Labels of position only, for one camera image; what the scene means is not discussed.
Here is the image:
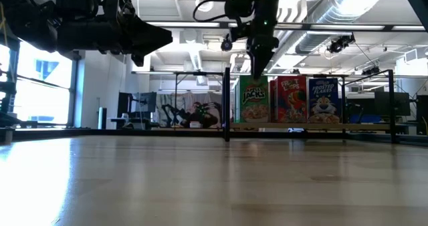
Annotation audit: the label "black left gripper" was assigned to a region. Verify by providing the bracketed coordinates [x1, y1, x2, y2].
[55, 0, 174, 68]

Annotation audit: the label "wooden shelf with black frame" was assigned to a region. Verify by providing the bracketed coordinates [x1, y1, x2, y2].
[222, 67, 397, 143]

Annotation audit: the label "blue Frosted Flakes cereal box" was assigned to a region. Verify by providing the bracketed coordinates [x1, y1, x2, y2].
[306, 78, 340, 124]

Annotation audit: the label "black ceiling camera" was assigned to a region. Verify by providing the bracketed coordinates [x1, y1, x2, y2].
[326, 33, 356, 55]

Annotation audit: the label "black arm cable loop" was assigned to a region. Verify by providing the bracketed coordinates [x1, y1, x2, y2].
[192, 0, 235, 23]

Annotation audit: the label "silver ceiling air duct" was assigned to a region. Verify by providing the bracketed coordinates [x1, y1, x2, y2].
[294, 0, 389, 55]

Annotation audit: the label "ceiling light strip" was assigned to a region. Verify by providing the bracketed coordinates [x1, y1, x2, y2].
[309, 24, 385, 31]
[146, 21, 221, 28]

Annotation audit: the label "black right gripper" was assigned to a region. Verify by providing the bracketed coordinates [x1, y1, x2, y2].
[230, 18, 280, 81]

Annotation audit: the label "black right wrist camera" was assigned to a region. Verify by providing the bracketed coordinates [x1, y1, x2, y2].
[219, 37, 234, 53]

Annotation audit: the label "background black robot arms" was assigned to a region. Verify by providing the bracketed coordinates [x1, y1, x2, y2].
[162, 100, 221, 129]

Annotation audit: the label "computer monitor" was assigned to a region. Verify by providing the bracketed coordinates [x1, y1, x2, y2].
[135, 91, 158, 114]
[374, 91, 411, 117]

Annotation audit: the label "green Apple Jacks cereal box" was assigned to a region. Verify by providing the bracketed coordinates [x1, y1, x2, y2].
[235, 75, 270, 124]

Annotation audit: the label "red Froot Loops cereal box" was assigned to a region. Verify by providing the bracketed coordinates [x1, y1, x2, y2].
[270, 75, 308, 124]

